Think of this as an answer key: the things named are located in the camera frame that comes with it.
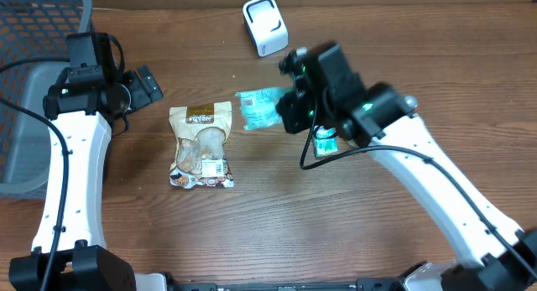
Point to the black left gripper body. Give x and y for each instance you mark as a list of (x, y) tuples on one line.
[(138, 95)]

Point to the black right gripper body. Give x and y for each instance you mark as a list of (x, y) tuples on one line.
[(301, 113)]

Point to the teal tissue pack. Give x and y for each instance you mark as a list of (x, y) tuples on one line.
[(325, 142)]

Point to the teal snack bar wrapper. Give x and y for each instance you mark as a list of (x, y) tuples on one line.
[(258, 107)]

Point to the brown Pantree snack pouch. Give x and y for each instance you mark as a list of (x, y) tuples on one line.
[(201, 133)]

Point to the yellow oil bottle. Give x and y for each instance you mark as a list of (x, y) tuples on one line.
[(411, 101)]

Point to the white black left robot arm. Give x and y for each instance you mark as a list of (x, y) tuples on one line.
[(69, 251)]

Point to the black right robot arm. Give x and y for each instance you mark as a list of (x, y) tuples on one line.
[(492, 251)]

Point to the white barcode scanner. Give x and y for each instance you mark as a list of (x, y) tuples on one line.
[(266, 26)]

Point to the grey plastic mesh basket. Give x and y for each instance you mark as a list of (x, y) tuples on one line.
[(33, 52)]

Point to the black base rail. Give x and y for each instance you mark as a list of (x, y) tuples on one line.
[(361, 284)]

